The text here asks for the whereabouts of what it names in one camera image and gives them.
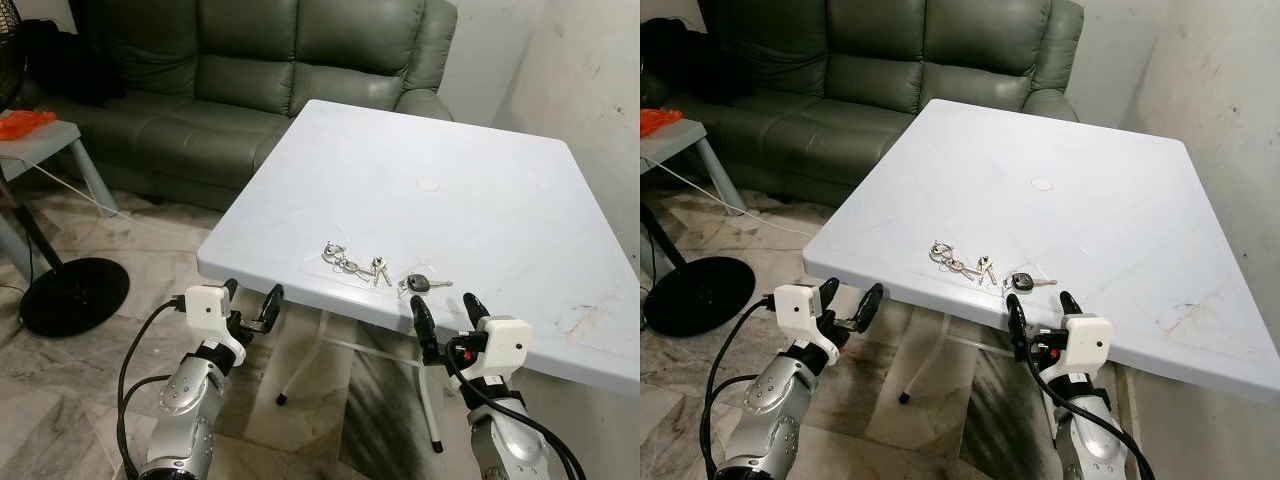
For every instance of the black standing floor fan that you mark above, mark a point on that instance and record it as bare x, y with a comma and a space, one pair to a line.
75, 297
700, 297

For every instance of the black bag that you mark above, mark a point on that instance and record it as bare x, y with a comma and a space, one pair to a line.
700, 60
70, 60

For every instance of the green leather sofa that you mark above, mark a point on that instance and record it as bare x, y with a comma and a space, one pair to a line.
880, 60
250, 60

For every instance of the orange plastic bag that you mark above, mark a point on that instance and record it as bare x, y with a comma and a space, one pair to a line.
22, 125
658, 121

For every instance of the black headed car key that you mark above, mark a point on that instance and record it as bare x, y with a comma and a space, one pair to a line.
1021, 283
418, 284

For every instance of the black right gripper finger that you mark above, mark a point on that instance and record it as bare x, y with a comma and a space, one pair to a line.
1017, 322
474, 310
423, 325
1070, 305

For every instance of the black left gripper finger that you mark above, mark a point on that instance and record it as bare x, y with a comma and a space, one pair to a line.
828, 293
870, 303
272, 305
230, 290

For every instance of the small grey side table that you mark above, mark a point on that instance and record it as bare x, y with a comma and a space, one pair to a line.
40, 148
665, 145

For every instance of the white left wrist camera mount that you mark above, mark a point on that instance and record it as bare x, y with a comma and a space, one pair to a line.
208, 312
800, 312

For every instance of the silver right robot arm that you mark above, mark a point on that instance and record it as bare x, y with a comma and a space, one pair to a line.
500, 445
1085, 445

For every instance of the white plastic folding table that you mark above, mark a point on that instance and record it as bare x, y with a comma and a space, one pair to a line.
450, 230
1060, 230

